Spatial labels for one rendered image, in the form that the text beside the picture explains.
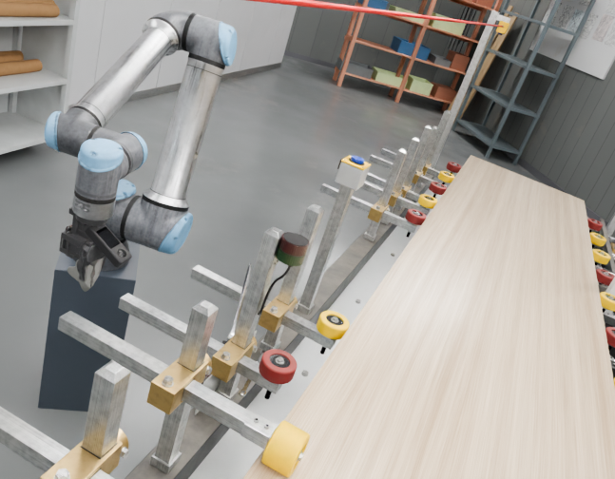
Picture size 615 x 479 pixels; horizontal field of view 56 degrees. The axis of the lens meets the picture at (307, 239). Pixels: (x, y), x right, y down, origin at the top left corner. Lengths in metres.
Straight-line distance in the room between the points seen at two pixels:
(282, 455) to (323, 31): 9.89
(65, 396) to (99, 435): 1.40
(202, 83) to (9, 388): 1.34
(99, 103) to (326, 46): 9.27
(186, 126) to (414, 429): 1.10
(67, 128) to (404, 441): 1.03
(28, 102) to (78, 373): 2.63
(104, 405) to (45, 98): 3.64
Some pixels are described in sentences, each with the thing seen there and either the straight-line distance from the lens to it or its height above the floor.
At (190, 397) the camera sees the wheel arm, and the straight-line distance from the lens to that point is 1.10.
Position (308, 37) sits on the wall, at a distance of 10.62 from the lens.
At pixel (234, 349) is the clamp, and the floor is 0.87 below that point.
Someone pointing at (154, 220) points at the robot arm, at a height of 0.83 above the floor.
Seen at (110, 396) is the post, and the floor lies 1.09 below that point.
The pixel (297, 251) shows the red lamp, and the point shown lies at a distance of 1.19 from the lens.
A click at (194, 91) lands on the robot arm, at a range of 1.84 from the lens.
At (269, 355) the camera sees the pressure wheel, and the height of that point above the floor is 0.91.
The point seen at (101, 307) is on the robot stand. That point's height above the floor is 0.48.
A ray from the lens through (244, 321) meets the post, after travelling 1.32.
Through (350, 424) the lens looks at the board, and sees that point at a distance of 1.23.
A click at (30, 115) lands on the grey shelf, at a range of 4.52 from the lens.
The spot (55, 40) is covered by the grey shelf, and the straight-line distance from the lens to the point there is 4.27.
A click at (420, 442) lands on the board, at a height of 0.90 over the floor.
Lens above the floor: 1.70
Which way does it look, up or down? 25 degrees down
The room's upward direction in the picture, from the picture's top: 19 degrees clockwise
